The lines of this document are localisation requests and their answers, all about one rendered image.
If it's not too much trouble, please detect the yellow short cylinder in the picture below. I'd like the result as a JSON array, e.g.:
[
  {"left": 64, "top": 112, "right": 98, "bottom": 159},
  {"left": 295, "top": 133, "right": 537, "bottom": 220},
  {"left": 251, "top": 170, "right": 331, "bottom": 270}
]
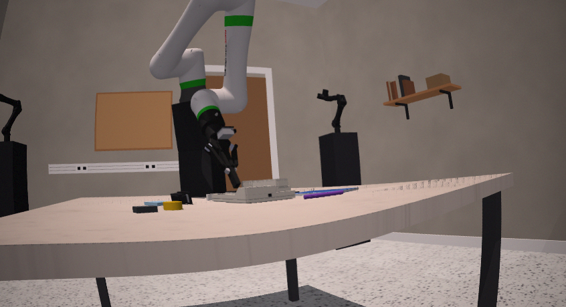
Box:
[{"left": 163, "top": 201, "right": 183, "bottom": 211}]

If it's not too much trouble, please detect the purple cylinder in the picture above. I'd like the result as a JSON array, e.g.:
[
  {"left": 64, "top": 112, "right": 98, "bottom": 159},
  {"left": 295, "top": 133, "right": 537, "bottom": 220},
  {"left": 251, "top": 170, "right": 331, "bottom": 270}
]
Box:
[{"left": 304, "top": 190, "right": 344, "bottom": 199}]

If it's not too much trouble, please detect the light blue note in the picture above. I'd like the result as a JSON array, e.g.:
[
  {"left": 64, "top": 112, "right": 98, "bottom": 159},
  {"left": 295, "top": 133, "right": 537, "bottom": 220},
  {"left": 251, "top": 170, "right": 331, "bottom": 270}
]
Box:
[{"left": 144, "top": 201, "right": 163, "bottom": 206}]

